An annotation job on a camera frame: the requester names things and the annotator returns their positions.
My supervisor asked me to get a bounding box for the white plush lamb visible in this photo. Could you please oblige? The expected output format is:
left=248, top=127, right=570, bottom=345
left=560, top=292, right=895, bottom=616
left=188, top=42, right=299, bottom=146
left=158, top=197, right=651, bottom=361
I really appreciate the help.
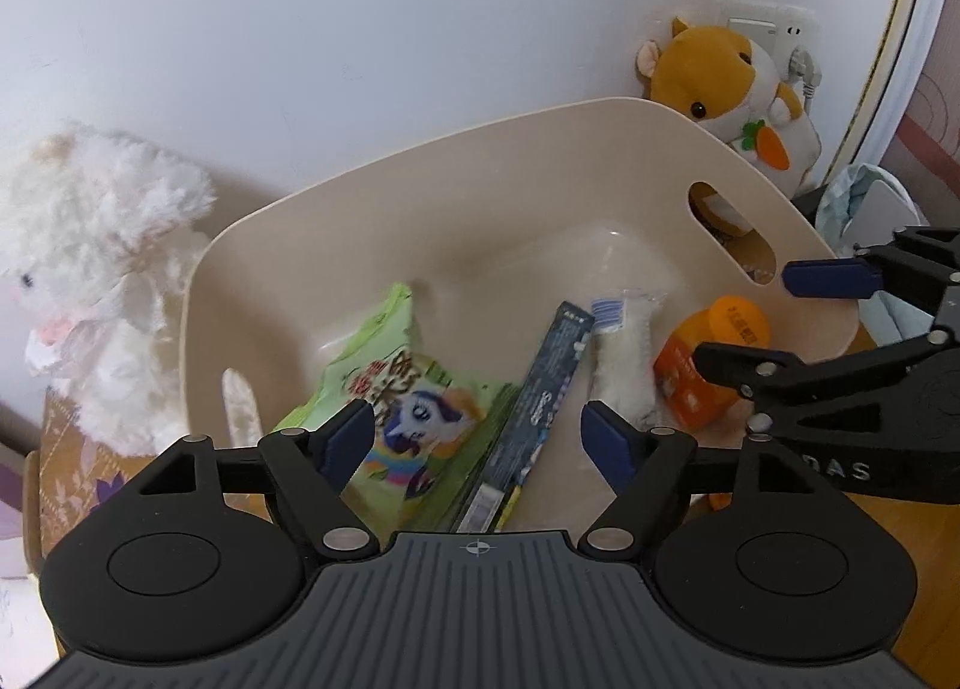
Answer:
left=0, top=123, right=218, bottom=454

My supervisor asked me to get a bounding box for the printed cardboard box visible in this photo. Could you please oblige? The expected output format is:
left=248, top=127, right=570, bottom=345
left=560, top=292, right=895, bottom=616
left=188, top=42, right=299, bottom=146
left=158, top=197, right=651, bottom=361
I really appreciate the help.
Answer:
left=22, top=385, right=167, bottom=577

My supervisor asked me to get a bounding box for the white door frame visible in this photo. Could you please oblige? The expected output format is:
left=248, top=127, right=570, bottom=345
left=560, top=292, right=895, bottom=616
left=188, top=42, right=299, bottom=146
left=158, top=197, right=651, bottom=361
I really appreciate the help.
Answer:
left=825, top=0, right=960, bottom=189

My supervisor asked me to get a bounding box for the pale floral cloth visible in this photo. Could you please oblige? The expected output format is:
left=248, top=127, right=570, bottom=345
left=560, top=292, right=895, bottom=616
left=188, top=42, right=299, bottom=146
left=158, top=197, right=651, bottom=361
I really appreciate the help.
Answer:
left=814, top=163, right=940, bottom=353

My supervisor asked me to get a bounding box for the beige plastic basket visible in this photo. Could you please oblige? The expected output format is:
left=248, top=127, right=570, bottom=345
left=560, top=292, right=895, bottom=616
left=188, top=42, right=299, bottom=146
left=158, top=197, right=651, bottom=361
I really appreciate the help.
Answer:
left=178, top=95, right=860, bottom=532

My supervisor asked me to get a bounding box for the green snack packet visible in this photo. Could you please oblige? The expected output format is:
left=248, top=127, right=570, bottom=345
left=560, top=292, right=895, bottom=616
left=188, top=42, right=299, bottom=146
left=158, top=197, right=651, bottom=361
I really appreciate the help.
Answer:
left=271, top=282, right=520, bottom=532

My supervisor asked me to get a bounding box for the orange hamster plush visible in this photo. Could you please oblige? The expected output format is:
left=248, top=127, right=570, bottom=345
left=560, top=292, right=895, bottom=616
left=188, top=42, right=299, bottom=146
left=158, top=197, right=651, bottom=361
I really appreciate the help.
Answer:
left=637, top=16, right=822, bottom=240

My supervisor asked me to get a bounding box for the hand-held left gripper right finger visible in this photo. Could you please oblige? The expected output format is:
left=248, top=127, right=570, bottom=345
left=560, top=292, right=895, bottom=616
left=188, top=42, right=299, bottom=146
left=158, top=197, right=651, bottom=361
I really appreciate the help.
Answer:
left=581, top=400, right=830, bottom=555

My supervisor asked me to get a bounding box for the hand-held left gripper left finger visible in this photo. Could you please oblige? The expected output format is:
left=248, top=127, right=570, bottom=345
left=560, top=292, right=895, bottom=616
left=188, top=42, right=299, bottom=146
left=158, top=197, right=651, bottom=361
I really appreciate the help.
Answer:
left=131, top=400, right=380, bottom=561

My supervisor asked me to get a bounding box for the white fluffy toy in wrapper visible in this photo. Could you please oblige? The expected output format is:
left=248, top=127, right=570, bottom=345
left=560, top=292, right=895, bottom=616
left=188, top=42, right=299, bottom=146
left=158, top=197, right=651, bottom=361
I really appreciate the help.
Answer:
left=589, top=288, right=668, bottom=429

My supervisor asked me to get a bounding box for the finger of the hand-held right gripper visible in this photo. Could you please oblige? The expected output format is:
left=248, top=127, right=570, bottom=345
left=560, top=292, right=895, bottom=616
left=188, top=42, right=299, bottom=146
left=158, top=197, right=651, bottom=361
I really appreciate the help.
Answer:
left=691, top=329, right=960, bottom=437
left=784, top=228, right=960, bottom=315

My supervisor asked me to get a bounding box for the white plug with cable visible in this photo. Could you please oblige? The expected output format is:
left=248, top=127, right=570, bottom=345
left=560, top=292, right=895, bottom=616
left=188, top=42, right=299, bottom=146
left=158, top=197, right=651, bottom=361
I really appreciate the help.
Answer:
left=786, top=46, right=824, bottom=100

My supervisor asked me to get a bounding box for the orange plastic bottle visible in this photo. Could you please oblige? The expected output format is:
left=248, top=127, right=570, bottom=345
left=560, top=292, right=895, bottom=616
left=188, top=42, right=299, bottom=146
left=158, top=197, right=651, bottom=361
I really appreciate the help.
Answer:
left=652, top=295, right=773, bottom=431

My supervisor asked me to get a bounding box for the dark toothpaste box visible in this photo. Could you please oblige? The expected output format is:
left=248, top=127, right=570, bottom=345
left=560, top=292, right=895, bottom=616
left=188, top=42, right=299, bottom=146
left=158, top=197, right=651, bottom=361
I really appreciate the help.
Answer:
left=452, top=300, right=597, bottom=532

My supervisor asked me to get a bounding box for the white wall socket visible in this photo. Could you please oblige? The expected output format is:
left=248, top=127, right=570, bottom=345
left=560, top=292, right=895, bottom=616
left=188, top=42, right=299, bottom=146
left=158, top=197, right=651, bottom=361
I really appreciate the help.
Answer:
left=720, top=3, right=820, bottom=98

